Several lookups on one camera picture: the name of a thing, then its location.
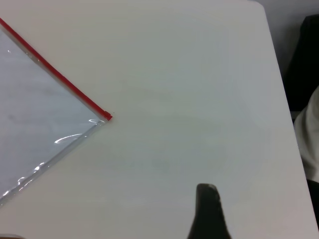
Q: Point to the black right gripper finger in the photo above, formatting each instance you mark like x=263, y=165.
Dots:
x=209, y=216

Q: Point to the clear plastic red-zip bag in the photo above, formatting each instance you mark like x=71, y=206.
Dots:
x=37, y=112

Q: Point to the black chair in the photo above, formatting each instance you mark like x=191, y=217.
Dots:
x=304, y=62

